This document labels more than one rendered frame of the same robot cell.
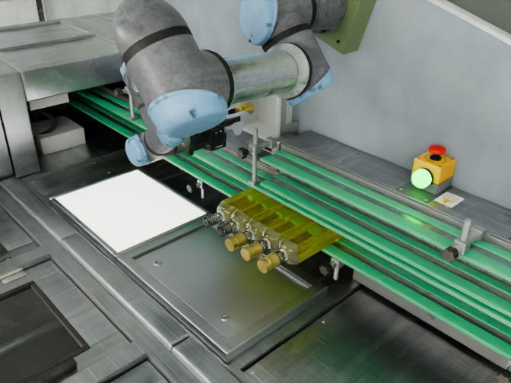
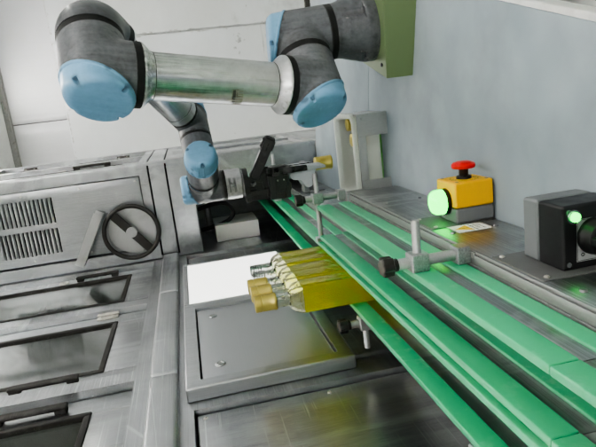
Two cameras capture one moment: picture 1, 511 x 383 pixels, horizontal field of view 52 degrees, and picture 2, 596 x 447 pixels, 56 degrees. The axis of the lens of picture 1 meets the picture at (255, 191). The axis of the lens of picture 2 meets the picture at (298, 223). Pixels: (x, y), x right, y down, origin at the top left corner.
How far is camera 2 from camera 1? 0.78 m
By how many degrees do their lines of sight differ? 35
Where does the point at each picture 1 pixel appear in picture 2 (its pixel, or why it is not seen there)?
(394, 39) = (431, 48)
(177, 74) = (71, 48)
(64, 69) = (229, 157)
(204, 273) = (243, 328)
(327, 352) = (302, 419)
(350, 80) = (413, 113)
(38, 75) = not seen: hidden behind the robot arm
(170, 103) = (62, 74)
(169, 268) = (218, 321)
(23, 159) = (188, 238)
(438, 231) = not seen: hidden behind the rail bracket
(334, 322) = (341, 396)
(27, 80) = not seen: hidden behind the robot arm
